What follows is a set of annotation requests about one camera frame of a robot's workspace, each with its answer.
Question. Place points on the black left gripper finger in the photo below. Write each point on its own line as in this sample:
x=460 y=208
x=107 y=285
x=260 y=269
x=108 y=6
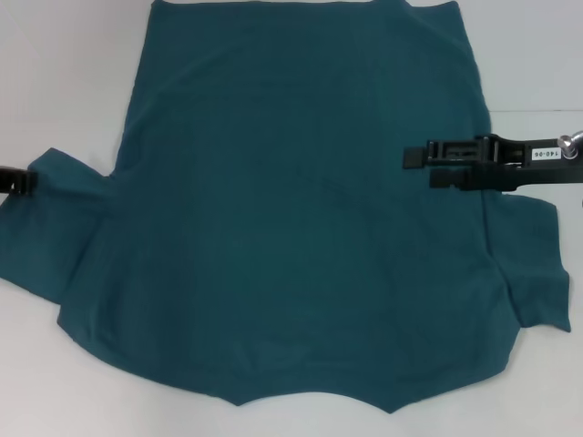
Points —
x=27 y=187
x=13 y=174

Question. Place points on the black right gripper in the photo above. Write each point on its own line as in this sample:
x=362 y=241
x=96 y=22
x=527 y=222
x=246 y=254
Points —
x=537 y=170

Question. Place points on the teal blue t-shirt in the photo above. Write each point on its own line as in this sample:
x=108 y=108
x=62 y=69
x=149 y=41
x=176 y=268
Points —
x=296 y=205

